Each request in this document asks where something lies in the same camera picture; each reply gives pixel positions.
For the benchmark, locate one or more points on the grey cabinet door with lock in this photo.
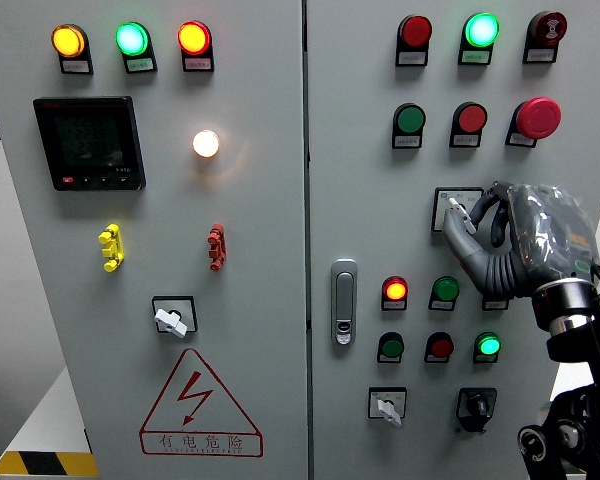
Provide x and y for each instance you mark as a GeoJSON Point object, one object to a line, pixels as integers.
{"type": "Point", "coordinates": [358, 200]}

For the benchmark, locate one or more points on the red lit round lamp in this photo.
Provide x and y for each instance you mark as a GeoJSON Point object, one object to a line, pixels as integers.
{"type": "Point", "coordinates": [194, 38]}

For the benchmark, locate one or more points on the yellow round lamp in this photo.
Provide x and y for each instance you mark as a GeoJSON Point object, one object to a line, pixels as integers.
{"type": "Point", "coordinates": [68, 41]}

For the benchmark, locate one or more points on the small red push button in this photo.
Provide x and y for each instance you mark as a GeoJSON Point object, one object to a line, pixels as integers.
{"type": "Point", "coordinates": [441, 347]}

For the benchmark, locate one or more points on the green lit round lamp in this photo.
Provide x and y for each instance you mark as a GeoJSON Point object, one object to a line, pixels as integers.
{"type": "Point", "coordinates": [132, 38]}
{"type": "Point", "coordinates": [482, 30]}

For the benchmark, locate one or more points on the dark red buzzer lamp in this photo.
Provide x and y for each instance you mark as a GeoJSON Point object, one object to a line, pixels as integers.
{"type": "Point", "coordinates": [548, 27]}

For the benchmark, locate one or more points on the silver door lock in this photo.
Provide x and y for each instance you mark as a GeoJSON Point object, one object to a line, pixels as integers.
{"type": "Point", "coordinates": [344, 300]}

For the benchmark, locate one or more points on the small red lit lamp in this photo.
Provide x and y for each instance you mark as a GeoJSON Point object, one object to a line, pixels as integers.
{"type": "Point", "coordinates": [395, 290]}

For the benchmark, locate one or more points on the grey cabinet door with display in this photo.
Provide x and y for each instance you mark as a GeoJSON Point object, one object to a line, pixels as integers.
{"type": "Point", "coordinates": [258, 225]}

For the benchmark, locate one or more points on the large red stop button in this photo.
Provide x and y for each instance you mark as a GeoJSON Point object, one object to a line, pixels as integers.
{"type": "Point", "coordinates": [538, 117]}

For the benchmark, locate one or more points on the black display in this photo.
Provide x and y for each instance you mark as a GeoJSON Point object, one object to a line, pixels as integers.
{"type": "Point", "coordinates": [90, 142]}

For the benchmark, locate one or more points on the black yellow striped tape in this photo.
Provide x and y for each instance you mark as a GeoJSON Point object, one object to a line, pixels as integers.
{"type": "Point", "coordinates": [44, 464]}

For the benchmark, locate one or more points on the red warning triangle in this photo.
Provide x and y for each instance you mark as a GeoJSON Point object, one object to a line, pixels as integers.
{"type": "Point", "coordinates": [193, 395]}

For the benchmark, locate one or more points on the small green push button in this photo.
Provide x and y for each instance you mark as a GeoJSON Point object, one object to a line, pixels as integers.
{"type": "Point", "coordinates": [392, 347]}

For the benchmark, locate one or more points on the small green unlit lamp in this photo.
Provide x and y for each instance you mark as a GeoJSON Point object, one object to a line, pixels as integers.
{"type": "Point", "coordinates": [445, 290]}

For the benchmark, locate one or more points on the white lamp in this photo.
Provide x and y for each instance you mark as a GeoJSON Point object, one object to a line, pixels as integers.
{"type": "Point", "coordinates": [206, 143]}

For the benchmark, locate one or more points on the red unlit round lamp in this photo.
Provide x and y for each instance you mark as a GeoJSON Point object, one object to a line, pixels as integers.
{"type": "Point", "coordinates": [415, 31]}

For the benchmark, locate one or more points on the small green lit lamp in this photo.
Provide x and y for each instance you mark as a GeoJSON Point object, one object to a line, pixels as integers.
{"type": "Point", "coordinates": [488, 345]}

